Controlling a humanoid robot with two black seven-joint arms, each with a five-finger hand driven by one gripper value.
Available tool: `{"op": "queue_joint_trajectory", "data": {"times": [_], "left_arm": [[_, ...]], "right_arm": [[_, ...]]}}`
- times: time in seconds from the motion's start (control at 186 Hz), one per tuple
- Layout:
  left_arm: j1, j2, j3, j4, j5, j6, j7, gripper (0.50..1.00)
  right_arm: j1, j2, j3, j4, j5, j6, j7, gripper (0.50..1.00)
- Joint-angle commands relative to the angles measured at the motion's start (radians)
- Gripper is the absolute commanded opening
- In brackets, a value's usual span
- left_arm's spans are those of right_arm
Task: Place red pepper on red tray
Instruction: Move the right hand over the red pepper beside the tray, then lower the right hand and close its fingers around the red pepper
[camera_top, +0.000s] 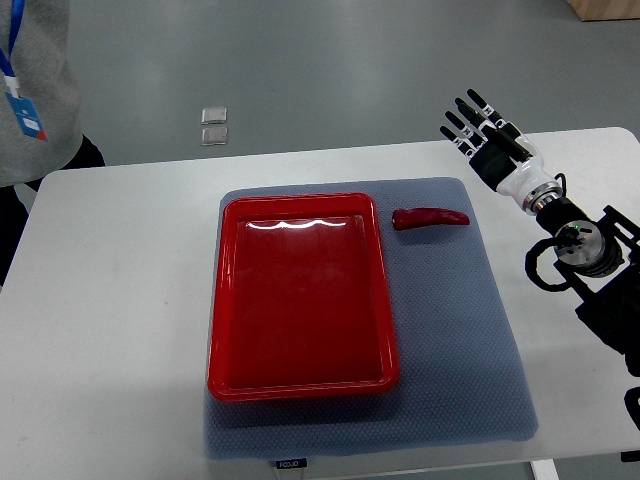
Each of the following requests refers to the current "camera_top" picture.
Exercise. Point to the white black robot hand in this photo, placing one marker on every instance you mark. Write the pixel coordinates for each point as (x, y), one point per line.
(507, 162)

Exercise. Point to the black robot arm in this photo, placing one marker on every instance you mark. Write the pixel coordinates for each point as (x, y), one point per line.
(597, 259)

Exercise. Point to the red pepper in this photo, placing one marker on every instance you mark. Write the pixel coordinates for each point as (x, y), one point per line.
(407, 219)

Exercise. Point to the red plastic tray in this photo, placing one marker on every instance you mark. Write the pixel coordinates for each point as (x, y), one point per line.
(301, 305)

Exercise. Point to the wooden box corner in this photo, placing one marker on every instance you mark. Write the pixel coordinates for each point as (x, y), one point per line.
(605, 10)

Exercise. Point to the blue-grey mesh mat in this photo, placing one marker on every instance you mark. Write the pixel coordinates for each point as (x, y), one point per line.
(461, 381)

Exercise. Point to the upper silver floor plate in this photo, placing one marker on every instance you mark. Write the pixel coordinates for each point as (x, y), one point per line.
(213, 115)

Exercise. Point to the silver floor plate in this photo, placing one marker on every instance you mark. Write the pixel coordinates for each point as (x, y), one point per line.
(215, 135)
(213, 115)

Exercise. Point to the lower silver floor plate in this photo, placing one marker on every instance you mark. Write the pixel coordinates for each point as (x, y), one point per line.
(215, 135)

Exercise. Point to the person in grey sweater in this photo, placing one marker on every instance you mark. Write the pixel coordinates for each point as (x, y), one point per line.
(40, 61)

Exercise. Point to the blue lanyard badge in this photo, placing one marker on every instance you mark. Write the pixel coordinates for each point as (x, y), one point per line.
(23, 107)

